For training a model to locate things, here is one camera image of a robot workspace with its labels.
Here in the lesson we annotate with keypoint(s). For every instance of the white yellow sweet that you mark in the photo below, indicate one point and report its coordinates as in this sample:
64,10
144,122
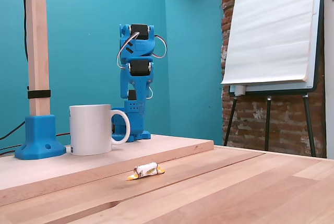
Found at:
146,170

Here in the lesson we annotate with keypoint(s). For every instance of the white ceramic mug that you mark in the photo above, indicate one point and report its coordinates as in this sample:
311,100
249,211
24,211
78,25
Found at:
90,130

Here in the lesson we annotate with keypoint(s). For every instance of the light wooden base board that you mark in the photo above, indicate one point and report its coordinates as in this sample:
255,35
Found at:
156,148

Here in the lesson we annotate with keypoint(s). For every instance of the white flipchart paper pad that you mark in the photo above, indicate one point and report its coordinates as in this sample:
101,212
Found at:
268,25

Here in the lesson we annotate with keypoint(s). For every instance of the flipchart easel with legs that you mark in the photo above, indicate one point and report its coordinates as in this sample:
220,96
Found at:
316,38

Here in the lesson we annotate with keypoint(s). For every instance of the wooden camera post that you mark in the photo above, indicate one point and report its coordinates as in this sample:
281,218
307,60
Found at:
37,38

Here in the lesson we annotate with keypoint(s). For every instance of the blue printed post base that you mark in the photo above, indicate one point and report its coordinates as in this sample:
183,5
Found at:
39,140

